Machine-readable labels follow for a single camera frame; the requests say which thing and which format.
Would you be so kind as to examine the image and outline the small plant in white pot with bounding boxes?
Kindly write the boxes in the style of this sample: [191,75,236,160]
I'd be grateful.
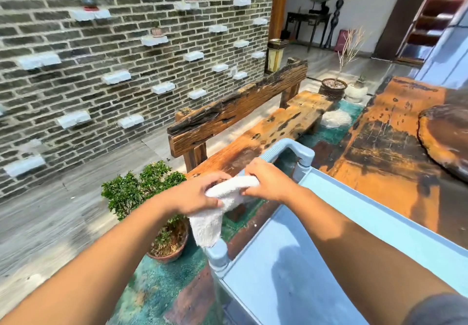
[344,76,369,103]

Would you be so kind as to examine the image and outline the white terry towel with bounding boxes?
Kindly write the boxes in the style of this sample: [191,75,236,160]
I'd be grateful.
[188,176,261,248]

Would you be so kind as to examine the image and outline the dark brown door frame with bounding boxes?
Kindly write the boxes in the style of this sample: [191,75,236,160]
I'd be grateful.
[372,0,441,61]

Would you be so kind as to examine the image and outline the dark round wooden tray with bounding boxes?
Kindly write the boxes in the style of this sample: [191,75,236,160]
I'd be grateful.
[418,104,468,183]

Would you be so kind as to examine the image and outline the green bush in terracotta pot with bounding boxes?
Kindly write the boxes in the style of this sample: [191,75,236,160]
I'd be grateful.
[101,160,191,263]

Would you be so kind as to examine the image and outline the person's left forearm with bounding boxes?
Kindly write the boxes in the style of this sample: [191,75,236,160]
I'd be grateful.
[0,194,176,325]

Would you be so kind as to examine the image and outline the grey sleeve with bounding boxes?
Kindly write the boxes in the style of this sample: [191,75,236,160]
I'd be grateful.
[402,293,468,325]

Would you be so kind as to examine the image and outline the person's right hand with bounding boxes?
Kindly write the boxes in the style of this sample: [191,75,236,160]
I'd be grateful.
[241,157,301,203]

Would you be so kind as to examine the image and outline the wooden staircase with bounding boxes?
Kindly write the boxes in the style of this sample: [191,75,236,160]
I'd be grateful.
[396,0,468,67]

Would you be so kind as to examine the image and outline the white shell-shaped stone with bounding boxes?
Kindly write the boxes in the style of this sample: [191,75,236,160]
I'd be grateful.
[321,110,352,129]

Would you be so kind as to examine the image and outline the dark wooden side table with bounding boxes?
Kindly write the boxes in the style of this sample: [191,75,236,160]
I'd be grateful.
[285,11,332,50]

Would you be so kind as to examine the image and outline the person's right forearm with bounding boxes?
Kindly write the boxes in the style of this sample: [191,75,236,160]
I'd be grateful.
[285,189,459,325]

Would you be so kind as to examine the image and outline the person's left hand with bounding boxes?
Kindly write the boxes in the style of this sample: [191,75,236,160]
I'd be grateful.
[168,171,233,216]

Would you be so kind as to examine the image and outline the rustic wooden slab table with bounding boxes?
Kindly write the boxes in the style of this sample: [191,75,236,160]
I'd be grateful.
[322,76,468,239]

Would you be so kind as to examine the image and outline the wooden floor lantern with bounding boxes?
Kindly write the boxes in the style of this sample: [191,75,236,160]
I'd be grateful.
[265,38,290,76]

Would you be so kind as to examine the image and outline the pink paper bag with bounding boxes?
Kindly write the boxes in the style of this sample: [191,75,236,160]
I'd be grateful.
[334,29,350,52]

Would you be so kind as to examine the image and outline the tall black floor sculpture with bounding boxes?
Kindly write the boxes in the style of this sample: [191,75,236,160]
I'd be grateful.
[323,0,354,50]

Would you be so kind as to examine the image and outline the light blue utility cart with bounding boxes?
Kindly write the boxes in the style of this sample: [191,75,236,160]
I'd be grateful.
[204,138,468,325]

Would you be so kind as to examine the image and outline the group of white wall bricks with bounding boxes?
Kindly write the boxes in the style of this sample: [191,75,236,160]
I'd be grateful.
[0,0,274,178]

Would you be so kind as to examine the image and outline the wooden pillar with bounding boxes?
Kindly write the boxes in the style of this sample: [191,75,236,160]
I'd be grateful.
[268,0,292,40]

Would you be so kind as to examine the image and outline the rustic wooden bench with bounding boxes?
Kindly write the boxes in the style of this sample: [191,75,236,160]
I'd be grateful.
[167,58,335,223]

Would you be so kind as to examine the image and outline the dry branches in dark pot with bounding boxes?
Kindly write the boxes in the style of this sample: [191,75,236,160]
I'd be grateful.
[318,27,367,101]

